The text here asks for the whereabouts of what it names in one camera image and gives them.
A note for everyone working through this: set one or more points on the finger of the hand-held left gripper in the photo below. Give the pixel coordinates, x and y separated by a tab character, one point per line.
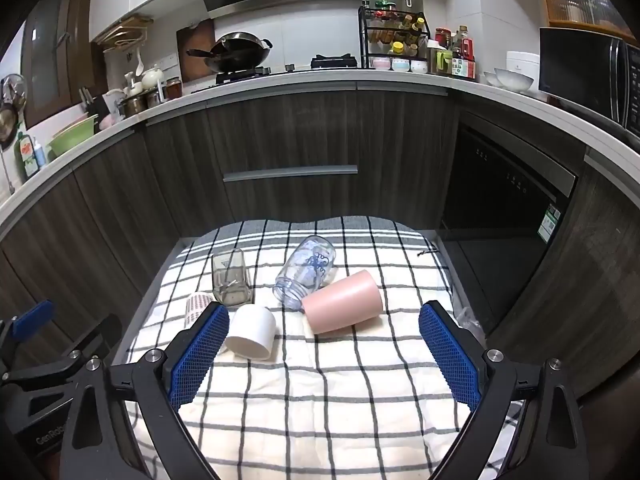
32	317
102	337

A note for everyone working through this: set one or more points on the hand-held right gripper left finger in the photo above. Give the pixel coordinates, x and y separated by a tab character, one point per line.
197	355

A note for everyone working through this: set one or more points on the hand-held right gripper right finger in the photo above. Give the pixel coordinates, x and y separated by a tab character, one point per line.
450	355

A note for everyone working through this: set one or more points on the white dotted cup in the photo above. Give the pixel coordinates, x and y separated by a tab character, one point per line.
196	307

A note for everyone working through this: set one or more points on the grey glass cup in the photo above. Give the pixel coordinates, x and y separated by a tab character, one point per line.
230	280

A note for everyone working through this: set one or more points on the pink cup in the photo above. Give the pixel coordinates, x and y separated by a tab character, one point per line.
345	305

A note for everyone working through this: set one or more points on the clear plastic bag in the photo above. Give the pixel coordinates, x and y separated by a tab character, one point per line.
470	322

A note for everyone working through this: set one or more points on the black white checked cloth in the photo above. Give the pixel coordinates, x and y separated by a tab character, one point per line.
325	410

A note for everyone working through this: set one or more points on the clear glass jar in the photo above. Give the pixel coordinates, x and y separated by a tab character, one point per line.
305	270

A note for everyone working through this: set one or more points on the green dish soap bottle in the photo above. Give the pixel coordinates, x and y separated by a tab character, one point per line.
26	157

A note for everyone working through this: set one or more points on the white spray bottle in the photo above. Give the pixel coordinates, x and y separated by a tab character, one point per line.
40	155

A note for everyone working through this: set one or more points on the black dishwasher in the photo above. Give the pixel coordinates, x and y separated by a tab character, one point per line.
500	185

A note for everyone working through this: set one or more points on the green basin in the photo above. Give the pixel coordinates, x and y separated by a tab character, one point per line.
72	140

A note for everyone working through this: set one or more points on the hanging pan lid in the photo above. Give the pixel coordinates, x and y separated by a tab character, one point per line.
10	110

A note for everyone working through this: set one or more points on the black knife block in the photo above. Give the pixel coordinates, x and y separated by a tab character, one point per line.
95	105

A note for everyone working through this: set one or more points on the steel pot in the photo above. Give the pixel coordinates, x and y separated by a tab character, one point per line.
137	103

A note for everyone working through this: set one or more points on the dark wood base cabinet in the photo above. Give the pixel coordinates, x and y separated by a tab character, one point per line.
300	130

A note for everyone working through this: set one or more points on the glass jar red contents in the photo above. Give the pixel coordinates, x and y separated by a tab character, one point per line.
173	89

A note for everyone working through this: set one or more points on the white teapot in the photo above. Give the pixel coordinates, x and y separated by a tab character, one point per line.
151	77

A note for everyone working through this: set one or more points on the brown wooden door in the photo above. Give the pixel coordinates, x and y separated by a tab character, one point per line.
50	50

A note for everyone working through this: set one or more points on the white ladle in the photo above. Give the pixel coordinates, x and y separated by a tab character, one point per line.
139	62

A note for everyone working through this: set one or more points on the small glass bowl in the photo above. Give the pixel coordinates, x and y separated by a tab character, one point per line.
490	78

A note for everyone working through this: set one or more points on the white bowls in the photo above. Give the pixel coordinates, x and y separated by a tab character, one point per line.
515	80

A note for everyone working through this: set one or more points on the green mug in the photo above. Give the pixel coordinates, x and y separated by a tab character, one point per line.
444	62

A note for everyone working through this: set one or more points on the pink small bowl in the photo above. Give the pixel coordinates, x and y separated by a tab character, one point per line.
381	64

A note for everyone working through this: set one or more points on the dark sauce bottle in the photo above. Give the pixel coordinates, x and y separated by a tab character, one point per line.
464	55

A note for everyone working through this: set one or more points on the black gas stove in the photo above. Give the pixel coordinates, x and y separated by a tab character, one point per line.
300	72

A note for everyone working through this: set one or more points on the wooden hanging rack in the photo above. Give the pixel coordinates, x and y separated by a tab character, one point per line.
122	30

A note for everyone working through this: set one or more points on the white rice cooker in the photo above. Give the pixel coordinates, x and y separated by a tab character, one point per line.
524	60

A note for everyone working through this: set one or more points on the black wok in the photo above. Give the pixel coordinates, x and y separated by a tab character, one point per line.
235	52

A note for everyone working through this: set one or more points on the dark cutting board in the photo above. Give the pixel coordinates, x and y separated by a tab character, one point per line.
192	42

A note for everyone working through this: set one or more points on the black microwave oven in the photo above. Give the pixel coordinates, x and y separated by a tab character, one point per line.
575	70

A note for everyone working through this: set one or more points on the red lidded jar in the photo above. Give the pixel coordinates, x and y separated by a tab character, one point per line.
441	37

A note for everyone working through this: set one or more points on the black spice rack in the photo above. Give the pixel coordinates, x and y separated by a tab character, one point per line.
361	35

